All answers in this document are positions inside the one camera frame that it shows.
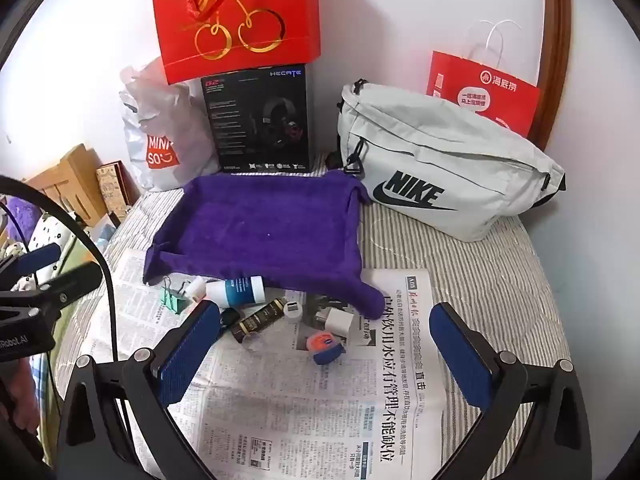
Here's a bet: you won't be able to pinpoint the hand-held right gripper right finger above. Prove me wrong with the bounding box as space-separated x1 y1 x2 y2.
429 301 576 413

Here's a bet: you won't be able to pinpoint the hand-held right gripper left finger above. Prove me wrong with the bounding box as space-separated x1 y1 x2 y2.
75 301 222 411

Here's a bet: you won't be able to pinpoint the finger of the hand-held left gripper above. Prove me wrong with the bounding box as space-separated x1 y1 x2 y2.
35 261 103 307
17 242 62 276

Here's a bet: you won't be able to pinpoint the green binder clip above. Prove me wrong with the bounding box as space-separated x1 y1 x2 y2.
160 280 193 313

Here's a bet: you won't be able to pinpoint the white charger plug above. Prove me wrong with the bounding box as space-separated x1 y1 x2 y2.
312 307 356 333

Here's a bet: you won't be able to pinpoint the blue lip balm jar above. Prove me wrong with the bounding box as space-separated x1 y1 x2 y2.
306 332 346 366

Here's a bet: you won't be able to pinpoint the person's left hand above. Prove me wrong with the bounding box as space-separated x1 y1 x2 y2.
0 360 34 443

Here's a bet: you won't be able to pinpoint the white dotted cloth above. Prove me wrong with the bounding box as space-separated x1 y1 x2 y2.
10 210 101 291

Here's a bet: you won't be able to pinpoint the purple plush toy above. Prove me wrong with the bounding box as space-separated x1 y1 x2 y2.
0 195 41 246

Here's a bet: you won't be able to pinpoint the white tube blue label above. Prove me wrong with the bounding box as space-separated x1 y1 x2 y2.
205 275 266 308

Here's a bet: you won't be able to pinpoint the black and gold tube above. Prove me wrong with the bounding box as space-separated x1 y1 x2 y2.
235 299 286 343

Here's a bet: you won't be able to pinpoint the light wooden stand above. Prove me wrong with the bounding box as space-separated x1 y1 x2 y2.
22 143 108 228

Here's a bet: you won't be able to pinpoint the patterned cardboard box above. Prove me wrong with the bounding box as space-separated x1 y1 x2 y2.
96 161 141 211

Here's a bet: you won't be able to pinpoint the newspaper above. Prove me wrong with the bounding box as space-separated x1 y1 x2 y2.
82 247 448 480

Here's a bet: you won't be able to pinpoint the purple towel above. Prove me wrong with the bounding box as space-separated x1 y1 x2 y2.
142 169 386 320

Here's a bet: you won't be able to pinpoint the white plastic shopping bag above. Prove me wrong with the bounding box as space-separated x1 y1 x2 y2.
119 57 221 192

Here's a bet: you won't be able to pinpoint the grey waist bag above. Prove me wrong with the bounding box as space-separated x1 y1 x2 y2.
327 80 568 243

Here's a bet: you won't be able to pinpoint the black headphone box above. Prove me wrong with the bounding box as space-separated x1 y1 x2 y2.
201 64 315 175

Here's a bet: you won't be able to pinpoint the red gift bag gold cherries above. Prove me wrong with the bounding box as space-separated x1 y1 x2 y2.
151 0 321 86

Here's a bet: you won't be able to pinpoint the brown wooden headboard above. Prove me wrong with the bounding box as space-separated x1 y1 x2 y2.
520 0 573 151

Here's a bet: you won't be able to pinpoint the red paper bag white handles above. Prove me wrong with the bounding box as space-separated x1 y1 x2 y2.
426 20 542 137

